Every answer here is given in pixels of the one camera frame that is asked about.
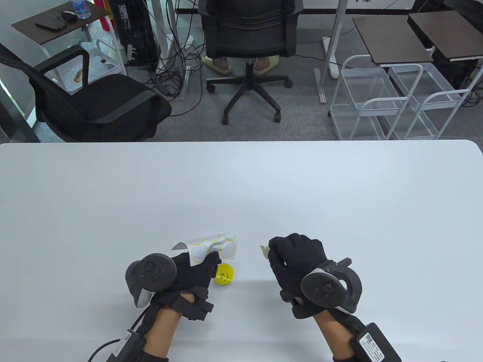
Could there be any person's right hand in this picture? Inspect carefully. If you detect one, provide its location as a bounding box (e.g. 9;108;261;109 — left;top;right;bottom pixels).
268;233;329;319

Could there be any person's left hand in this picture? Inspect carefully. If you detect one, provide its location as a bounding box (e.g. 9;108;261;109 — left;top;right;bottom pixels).
153;251;223;308

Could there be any white sticker sheet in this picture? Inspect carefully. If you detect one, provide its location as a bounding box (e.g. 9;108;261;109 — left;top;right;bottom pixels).
171;231;239;268

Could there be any black right forearm box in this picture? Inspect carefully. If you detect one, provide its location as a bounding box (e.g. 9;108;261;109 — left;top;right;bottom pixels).
348;322;403;362

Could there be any person's right forearm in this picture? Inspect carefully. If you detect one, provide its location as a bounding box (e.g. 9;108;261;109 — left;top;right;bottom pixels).
312;306;358;359

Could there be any black left forearm box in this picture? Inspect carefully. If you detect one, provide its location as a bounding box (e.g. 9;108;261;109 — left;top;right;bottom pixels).
106;328;148;362

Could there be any person's left forearm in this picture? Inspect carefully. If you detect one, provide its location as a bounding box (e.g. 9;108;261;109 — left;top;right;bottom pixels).
145;292;195;359

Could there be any grey left hand controller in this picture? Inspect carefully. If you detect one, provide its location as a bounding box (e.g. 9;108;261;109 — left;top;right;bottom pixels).
125;253;178;309

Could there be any grey hand controller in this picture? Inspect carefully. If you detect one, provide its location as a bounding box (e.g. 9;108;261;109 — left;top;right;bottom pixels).
125;253;178;309
300;258;363;314

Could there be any grey right hand controller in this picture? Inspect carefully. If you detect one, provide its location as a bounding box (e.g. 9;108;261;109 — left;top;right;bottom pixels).
300;258;363;314

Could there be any white table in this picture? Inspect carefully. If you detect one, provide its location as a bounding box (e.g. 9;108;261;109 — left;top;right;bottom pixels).
0;140;483;362

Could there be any beige slipper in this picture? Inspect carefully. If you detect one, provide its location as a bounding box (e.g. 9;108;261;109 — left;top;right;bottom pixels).
253;56;281;74
202;54;232;73

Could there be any empty black office chair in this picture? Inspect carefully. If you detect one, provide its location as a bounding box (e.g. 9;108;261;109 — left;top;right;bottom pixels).
0;42;172;143

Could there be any black mesh office chair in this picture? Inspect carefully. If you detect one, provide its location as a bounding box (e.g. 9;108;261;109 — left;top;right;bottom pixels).
197;0;305;125

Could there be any small white cart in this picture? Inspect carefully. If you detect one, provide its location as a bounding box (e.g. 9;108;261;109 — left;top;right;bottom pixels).
80;37;128;77

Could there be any brown cart top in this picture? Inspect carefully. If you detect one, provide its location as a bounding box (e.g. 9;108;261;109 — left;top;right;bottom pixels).
407;10;483;62
352;15;435;67

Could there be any black computer tower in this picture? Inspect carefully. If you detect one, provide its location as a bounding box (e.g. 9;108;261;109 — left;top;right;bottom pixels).
109;0;160;71

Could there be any red fire extinguisher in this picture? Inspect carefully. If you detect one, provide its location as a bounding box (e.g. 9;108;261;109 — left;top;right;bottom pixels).
92;0;114;34

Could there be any brown side table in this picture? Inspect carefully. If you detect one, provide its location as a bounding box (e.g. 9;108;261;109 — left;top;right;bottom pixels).
11;0;111;46

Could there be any clear water bottle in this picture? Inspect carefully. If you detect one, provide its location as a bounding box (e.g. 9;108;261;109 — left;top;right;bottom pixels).
71;0;91;20

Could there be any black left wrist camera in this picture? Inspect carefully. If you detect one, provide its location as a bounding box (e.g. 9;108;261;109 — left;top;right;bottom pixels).
177;286;215;322

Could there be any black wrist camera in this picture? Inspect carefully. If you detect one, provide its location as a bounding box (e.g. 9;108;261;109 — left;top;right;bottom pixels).
177;286;215;322
290;297;321;320

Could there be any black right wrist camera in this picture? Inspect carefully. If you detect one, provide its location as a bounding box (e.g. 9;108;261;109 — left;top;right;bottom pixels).
290;297;321;320

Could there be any black cable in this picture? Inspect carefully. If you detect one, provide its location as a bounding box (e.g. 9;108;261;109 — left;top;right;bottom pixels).
88;339;122;362

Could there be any white wire cart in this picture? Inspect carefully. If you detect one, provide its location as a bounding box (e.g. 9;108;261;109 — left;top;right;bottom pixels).
329;55;424;141
388;62;483;140

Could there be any aluminium frame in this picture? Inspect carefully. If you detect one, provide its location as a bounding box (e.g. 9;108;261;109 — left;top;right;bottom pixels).
314;0;348;104

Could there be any bundle of black cables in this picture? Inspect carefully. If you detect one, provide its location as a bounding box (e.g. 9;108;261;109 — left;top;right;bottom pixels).
150;0;207;118

